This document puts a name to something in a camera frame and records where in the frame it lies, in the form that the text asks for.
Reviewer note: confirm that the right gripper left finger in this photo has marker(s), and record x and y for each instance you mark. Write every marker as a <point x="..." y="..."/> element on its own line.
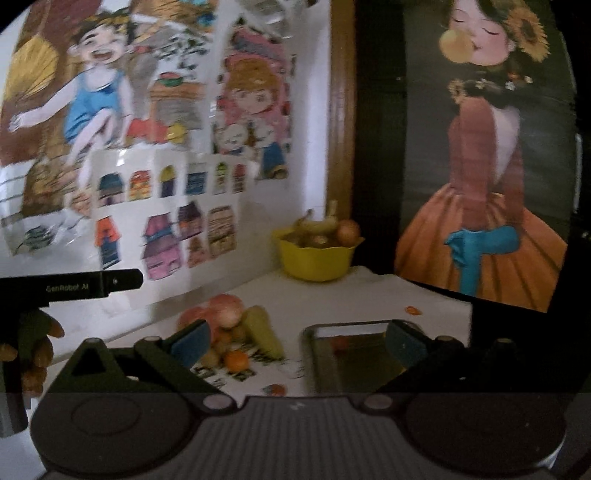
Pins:
<point x="165" y="364"/>

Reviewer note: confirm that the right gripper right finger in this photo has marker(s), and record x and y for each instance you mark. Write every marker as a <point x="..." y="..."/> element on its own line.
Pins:
<point x="428" y="363"/>

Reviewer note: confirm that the large red apple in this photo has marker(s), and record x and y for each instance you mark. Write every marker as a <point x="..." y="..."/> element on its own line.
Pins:
<point x="227" y="310"/>

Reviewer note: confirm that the small yellow-green fruit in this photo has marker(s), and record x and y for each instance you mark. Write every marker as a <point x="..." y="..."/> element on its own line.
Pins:
<point x="210" y="359"/>

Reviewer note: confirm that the small orange tangerine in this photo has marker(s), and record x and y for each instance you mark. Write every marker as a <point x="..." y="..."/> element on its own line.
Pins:
<point x="236" y="361"/>

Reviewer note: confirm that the metal tray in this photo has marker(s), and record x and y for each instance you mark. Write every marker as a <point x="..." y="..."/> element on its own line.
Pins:
<point x="347" y="358"/>

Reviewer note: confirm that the yellow fruit bowl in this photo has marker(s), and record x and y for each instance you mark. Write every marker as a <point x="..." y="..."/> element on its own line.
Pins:
<point x="313" y="264"/>

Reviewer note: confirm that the brown onion in bowl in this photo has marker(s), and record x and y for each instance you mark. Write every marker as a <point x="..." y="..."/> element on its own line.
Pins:
<point x="347" y="233"/>

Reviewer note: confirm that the house drawings paper sheet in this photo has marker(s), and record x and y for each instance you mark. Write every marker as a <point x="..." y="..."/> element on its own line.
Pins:
<point x="168" y="213"/>

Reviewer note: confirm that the banana in yellow bowl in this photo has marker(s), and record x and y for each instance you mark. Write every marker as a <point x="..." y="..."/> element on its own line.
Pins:
<point x="326" y="226"/>

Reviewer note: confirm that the girl painting poster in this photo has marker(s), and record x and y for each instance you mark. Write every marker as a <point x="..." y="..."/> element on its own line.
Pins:
<point x="490" y="157"/>

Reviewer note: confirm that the cartoon boy drawing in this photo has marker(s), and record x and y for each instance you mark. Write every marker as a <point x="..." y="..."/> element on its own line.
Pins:
<point x="91" y="75"/>

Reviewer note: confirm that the cartoon girl drawing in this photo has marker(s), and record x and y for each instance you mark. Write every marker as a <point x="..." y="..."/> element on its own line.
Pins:
<point x="252" y="107"/>

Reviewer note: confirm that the brown wooden frame post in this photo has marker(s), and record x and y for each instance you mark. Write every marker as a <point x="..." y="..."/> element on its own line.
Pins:
<point x="342" y="105"/>

